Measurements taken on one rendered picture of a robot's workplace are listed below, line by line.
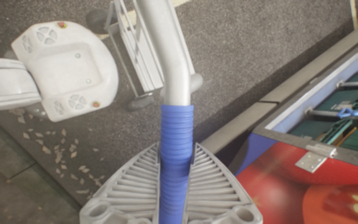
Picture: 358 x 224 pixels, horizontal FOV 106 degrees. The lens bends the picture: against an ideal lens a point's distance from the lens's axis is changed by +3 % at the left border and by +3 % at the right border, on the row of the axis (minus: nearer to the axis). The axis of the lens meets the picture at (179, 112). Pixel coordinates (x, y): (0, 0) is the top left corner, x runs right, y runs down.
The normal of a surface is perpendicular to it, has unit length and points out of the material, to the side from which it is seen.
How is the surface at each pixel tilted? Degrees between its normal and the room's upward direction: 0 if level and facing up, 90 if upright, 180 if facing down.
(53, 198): 0
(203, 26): 0
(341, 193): 90
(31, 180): 0
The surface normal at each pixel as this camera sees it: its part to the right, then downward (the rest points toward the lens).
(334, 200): -0.47, -0.84
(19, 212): 0.44, 0.04
